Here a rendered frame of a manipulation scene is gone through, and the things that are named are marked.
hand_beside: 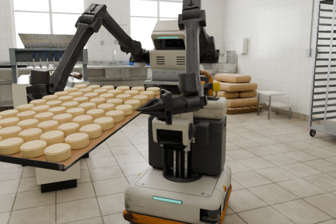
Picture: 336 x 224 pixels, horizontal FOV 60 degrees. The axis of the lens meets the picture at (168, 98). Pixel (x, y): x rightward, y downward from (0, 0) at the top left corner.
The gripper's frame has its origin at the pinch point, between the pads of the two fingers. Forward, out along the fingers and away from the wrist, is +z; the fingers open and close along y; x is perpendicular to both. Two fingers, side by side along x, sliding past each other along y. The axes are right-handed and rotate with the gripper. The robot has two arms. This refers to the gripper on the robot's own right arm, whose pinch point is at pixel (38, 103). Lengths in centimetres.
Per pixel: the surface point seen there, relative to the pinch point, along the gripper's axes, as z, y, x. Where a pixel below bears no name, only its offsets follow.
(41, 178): -132, -89, -4
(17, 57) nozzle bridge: -216, 3, -8
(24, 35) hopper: -211, 23, 1
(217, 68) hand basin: -461, -73, 405
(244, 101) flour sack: -318, -119, 365
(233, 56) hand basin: -447, -48, 441
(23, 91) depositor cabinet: -205, -30, -7
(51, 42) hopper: -212, 15, 24
